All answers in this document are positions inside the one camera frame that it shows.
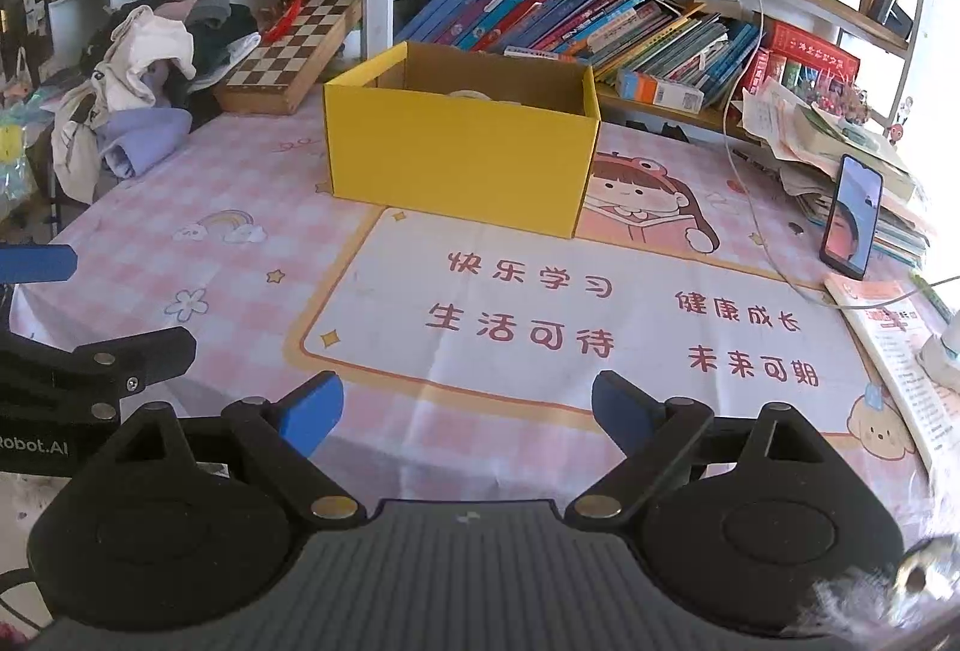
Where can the white power strip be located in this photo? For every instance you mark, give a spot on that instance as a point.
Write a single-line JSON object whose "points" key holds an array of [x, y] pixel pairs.
{"points": [[941, 358]]}

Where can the red tassel ornament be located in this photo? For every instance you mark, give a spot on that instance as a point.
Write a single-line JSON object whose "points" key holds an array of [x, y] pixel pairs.
{"points": [[285, 21]]}

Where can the yellow cardboard box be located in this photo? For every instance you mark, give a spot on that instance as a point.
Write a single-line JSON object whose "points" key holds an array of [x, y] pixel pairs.
{"points": [[450, 163]]}

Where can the dark clothes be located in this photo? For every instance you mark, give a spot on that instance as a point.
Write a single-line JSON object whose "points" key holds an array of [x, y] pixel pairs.
{"points": [[225, 43]]}

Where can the clear tape roll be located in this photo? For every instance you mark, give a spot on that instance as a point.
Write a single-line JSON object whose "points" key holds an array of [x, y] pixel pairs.
{"points": [[469, 94]]}

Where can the upright black smartphone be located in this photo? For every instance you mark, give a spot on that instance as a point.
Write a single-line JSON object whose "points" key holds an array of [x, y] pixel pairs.
{"points": [[851, 216]]}

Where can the orange and white box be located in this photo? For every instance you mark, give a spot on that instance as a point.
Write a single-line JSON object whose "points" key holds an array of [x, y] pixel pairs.
{"points": [[660, 90]]}

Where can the thick red book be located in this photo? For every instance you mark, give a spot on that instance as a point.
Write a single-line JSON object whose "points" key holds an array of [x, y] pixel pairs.
{"points": [[814, 51]]}

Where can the small red boxes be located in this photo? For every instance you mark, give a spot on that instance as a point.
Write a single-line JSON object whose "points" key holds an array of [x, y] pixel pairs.
{"points": [[769, 73]]}

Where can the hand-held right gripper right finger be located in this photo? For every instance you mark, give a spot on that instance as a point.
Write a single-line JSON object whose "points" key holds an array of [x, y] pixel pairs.
{"points": [[626, 411]]}

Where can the wooden chess board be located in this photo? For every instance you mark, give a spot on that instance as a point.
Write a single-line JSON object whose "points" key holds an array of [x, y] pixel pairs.
{"points": [[285, 58]]}

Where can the green pen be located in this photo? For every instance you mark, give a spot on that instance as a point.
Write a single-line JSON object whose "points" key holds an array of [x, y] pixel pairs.
{"points": [[931, 297]]}

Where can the row of colourful books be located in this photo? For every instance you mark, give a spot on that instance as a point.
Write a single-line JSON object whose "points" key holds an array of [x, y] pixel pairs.
{"points": [[562, 17]]}

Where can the black desk gadget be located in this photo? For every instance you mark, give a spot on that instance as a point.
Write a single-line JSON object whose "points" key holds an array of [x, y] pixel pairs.
{"points": [[891, 13]]}

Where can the orange workbook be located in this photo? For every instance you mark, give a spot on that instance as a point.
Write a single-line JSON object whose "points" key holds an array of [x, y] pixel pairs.
{"points": [[885, 351]]}

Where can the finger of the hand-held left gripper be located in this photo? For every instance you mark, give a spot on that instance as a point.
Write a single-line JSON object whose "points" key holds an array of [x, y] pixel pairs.
{"points": [[37, 265], [97, 366]]}

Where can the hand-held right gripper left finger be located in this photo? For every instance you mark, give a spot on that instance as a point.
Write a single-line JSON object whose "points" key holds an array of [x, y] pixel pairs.
{"points": [[311, 415]]}

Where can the stack of papers and books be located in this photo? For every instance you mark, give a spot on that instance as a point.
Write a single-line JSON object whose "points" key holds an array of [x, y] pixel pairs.
{"points": [[810, 148]]}

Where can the purple garment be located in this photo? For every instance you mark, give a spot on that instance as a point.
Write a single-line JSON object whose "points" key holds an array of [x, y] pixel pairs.
{"points": [[146, 145]]}

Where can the pink printed tablecloth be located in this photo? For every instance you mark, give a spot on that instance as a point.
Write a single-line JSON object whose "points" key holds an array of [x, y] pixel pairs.
{"points": [[225, 291]]}

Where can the white cloth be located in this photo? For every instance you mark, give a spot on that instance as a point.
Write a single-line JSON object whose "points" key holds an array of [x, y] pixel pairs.
{"points": [[146, 55]]}

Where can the beige garment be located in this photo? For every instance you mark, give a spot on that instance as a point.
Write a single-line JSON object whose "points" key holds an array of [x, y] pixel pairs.
{"points": [[75, 148]]}

